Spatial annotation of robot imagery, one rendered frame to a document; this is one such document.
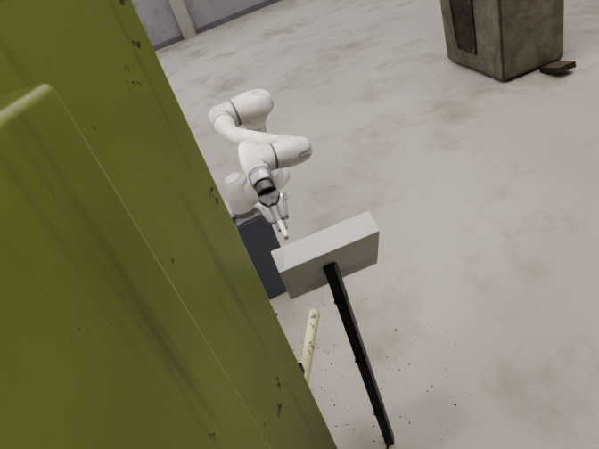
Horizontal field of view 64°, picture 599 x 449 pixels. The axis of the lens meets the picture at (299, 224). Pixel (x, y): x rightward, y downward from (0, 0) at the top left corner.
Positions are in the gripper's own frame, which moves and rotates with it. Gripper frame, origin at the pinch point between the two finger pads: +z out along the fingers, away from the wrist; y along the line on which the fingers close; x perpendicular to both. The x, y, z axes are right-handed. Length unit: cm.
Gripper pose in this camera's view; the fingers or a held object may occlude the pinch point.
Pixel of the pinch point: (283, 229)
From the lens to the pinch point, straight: 173.0
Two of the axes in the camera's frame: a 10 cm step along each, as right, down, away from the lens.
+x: -1.2, -4.4, -8.9
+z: 3.7, 8.1, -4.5
